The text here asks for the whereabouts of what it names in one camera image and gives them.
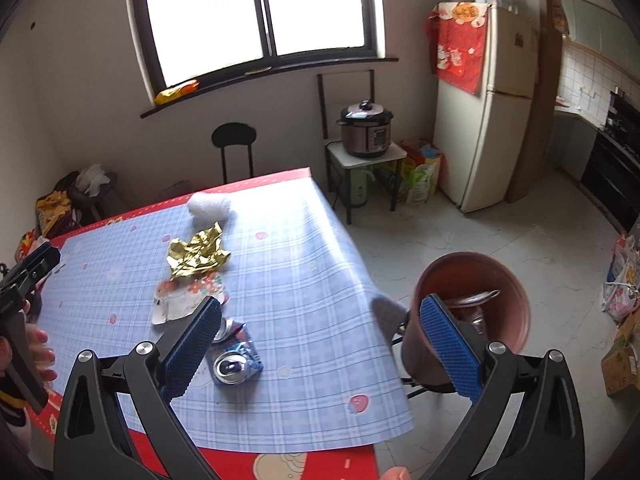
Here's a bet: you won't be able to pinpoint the black round-back chair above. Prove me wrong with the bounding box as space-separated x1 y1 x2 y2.
210 122 257 184

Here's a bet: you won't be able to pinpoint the cardboard box on floor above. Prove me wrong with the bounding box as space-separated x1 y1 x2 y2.
601 310 639 396

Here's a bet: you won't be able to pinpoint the white snack pouch wrapper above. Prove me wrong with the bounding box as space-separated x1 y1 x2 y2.
152 272 229 325

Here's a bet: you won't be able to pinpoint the small white side table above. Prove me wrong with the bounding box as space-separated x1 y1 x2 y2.
324 140 407 224

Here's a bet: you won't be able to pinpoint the colourful bags beside refrigerator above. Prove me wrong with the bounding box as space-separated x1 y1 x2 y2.
399 140 442 206

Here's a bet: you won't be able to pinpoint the blue plaid tablecloth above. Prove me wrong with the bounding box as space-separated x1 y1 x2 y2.
38 170 413 453

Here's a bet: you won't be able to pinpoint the window with dark frame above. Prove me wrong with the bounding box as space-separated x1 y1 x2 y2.
127 0 397 118

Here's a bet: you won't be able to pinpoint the plastic shopping bags pile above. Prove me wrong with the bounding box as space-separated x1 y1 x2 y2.
602 233 639 324

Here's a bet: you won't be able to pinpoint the white refrigerator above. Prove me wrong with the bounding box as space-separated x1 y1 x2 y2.
433 3 538 214

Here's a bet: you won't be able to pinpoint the red cloth on refrigerator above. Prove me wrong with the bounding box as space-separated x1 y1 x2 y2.
425 1 490 94

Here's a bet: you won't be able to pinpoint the electric pressure cooker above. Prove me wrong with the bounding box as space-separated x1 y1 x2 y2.
336 100 394 158

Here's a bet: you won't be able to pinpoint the brown plastic trash bin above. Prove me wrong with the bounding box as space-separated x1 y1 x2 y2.
400 252 530 393

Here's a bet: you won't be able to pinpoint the black kitchen stove unit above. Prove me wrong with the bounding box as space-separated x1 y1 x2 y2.
580 87 640 233

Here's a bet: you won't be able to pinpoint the gold foil wrapper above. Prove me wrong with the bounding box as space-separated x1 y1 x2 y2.
166 222 231 280

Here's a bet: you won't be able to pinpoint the yellow packet on windowsill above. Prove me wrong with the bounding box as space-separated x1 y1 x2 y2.
154 79 200 106

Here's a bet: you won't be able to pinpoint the left hand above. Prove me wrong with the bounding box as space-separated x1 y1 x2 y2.
0 323 58 382

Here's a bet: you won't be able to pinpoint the stool with clutter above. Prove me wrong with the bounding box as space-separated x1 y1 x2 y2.
35 164 117 240

